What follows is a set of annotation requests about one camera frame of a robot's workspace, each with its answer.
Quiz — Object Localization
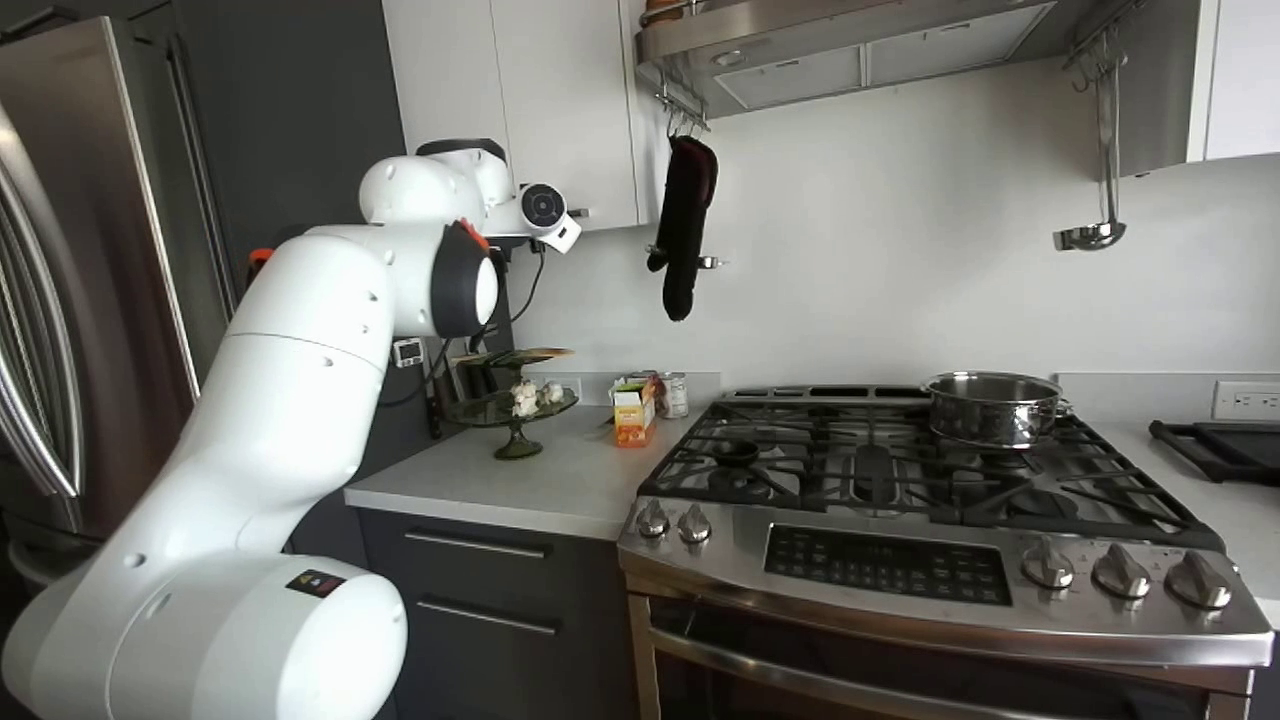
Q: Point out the black tray on counter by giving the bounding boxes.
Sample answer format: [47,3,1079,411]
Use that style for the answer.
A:
[1148,419,1280,484]

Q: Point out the white cabinet door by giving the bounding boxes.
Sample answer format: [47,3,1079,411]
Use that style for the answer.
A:
[382,0,509,149]
[490,0,645,230]

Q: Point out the green glass tiered stand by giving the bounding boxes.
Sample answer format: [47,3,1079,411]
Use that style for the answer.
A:
[450,347,575,460]

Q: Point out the black oven mitt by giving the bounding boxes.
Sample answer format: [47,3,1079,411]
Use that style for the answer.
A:
[646,137,720,321]

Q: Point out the stove control knob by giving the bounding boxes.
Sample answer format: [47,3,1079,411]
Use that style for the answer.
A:
[676,507,710,548]
[631,501,673,541]

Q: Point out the hanging metal ladle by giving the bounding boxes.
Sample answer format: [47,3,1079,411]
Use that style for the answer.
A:
[1053,56,1128,253]

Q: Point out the stainless steel pot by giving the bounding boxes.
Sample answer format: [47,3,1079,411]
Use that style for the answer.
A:
[926,372,1073,449]

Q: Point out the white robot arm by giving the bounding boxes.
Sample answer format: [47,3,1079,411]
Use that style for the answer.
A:
[2,141,581,720]

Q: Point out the dark grey drawer cabinet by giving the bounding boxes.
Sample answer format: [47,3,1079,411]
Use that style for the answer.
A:
[360,513,635,720]

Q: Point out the left stove control knob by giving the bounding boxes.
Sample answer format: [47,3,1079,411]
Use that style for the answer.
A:
[631,501,673,541]

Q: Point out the white wall outlet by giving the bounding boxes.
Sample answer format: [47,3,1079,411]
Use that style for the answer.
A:
[1211,381,1280,419]

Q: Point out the stainless steel refrigerator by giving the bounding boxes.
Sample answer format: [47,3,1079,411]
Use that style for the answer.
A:
[0,14,231,584]

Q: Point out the stainless steel gas stove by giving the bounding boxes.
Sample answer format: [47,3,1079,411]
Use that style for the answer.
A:
[616,388,1275,720]

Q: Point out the stainless steel range hood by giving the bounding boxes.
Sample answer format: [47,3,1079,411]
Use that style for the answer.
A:
[635,0,1104,119]

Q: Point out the white far upper cabinet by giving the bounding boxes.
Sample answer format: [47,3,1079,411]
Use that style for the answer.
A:
[1119,0,1280,176]

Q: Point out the orange carton box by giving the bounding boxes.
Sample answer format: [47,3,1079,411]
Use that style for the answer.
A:
[610,372,660,449]

